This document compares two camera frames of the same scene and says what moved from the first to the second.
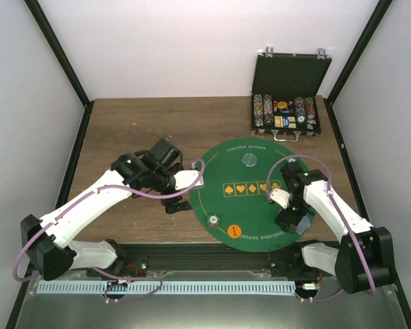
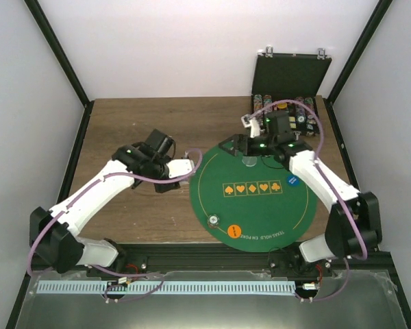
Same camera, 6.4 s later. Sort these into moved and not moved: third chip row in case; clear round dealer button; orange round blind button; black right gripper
Moved: black right gripper
Not moved: third chip row in case; orange round blind button; clear round dealer button
